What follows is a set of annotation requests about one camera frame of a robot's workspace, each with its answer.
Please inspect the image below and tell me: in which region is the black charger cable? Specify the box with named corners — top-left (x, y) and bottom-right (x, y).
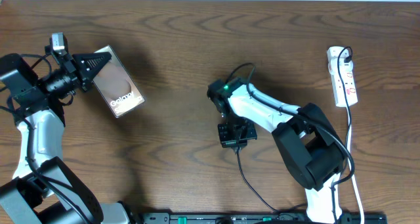
top-left (233, 46), bottom-right (354, 215)

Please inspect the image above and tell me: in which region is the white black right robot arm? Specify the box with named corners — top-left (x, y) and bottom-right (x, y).
top-left (207, 78), bottom-right (354, 223)

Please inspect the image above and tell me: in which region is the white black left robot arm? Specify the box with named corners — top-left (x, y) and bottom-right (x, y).
top-left (1, 53), bottom-right (135, 223)

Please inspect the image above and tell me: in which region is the white charger plug adapter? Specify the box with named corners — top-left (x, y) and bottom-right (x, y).
top-left (331, 53), bottom-right (354, 72)

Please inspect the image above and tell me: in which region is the white power strip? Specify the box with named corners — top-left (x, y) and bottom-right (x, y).
top-left (327, 46), bottom-right (358, 108)

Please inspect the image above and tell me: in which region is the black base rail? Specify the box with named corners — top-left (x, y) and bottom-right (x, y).
top-left (140, 211), bottom-right (388, 224)

